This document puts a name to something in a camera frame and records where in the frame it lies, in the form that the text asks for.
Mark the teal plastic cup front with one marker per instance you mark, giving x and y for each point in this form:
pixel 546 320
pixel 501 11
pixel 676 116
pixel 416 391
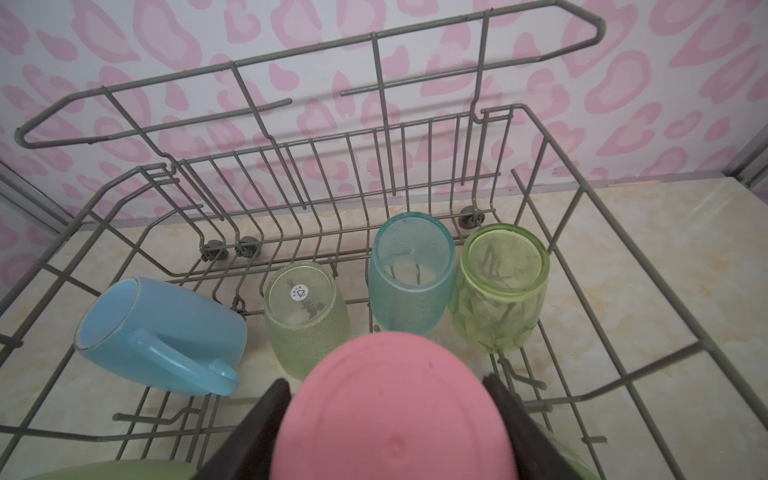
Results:
pixel 412 272

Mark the light blue ceramic mug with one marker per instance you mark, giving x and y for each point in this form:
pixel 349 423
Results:
pixel 165 336

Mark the light green ceramic mug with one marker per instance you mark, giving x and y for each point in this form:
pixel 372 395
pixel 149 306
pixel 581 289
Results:
pixel 125 469

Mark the grey wire dish rack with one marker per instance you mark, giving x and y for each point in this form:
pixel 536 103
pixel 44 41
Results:
pixel 210 143

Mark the pink plastic cup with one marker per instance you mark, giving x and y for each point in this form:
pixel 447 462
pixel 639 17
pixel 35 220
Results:
pixel 392 406

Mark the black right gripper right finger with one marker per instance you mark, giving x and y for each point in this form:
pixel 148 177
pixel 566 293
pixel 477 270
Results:
pixel 536 457

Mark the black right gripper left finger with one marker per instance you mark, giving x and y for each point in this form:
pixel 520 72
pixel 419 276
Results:
pixel 247 452

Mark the yellow-green plastic cup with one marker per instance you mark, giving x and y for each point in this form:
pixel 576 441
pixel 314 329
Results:
pixel 570 457

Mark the green transparent plastic cup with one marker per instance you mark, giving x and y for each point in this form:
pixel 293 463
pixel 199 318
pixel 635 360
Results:
pixel 500 287

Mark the pale yellow plastic cup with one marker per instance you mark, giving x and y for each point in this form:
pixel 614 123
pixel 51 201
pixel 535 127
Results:
pixel 306 316

